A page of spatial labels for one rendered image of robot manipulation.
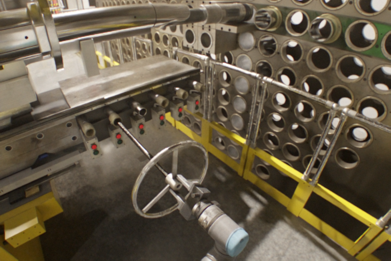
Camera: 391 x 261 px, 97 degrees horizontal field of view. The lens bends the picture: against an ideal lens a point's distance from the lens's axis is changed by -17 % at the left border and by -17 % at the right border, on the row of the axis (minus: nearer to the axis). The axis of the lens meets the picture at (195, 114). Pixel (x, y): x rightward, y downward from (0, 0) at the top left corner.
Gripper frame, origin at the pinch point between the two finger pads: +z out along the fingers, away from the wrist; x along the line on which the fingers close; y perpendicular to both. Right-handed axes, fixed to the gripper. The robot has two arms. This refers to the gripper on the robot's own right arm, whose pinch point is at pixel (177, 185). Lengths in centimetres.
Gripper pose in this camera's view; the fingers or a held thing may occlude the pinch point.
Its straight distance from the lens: 87.3
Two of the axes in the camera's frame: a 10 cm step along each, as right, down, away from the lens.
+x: -4.5, 8.9, 1.0
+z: -6.5, -4.0, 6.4
